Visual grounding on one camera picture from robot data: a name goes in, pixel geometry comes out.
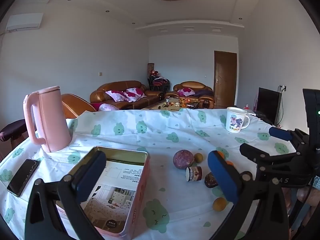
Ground black power cable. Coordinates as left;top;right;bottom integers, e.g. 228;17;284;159
277;85;287;128

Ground pale pink pillow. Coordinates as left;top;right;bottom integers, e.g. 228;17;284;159
98;104;119;112

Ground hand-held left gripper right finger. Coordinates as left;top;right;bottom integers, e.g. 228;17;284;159
207;151;292;240

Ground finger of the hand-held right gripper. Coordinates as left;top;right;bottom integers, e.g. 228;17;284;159
269;126;312;152
239;142;312;167

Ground stacked dark chairs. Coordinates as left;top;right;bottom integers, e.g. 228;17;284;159
148;75;170;93

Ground white green-print tablecloth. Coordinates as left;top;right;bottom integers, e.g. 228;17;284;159
0;107;320;240

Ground pink electric kettle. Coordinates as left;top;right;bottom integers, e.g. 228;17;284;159
23;86;73;153

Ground black smartphone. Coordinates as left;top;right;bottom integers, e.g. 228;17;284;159
7;159;40;197

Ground whole purple passion fruit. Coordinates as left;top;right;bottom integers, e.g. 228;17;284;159
173;150;195;168

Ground white cartoon mug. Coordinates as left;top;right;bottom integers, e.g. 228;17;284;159
226;107;250;132

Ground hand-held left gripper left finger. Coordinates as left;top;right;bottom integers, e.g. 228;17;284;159
24;151;107;240

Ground purple blanket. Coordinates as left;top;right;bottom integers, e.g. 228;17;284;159
194;86;214;98

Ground brown leather sofa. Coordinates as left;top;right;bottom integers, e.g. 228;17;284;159
90;80;165;110

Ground printed paper card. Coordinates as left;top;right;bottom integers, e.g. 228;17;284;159
81;160;144;230

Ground brown leather armchair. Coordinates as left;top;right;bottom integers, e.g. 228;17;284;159
61;94;97;119
165;81;215;109

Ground maroon padded stool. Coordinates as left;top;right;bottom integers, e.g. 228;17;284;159
0;119;30;142

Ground person's right hand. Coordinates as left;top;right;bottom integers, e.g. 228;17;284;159
297;186;320;207

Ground white air conditioner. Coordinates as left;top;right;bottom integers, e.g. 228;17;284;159
6;14;42;32

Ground cluttered coffee table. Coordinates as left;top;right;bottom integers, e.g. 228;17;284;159
141;99;200;110

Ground pink tin box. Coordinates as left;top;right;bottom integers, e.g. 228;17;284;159
55;146;151;238

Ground dark brown chocolate snack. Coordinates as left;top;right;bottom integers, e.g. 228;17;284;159
204;172;220;188

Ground black television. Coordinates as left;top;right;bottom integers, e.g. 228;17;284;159
255;87;282;125

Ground brown wooden door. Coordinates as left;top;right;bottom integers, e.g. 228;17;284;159
214;51;237;108

